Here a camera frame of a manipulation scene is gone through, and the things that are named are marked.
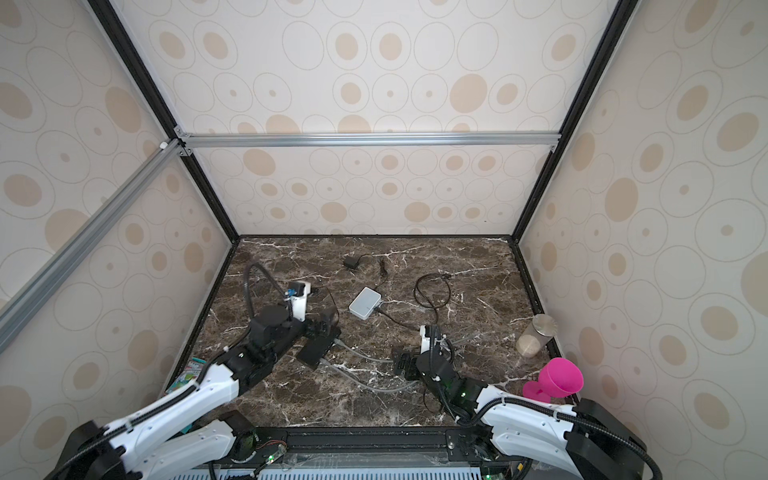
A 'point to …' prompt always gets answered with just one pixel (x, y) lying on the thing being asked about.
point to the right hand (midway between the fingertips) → (406, 350)
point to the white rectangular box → (364, 303)
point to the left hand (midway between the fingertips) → (327, 301)
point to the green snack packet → (188, 374)
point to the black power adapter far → (350, 262)
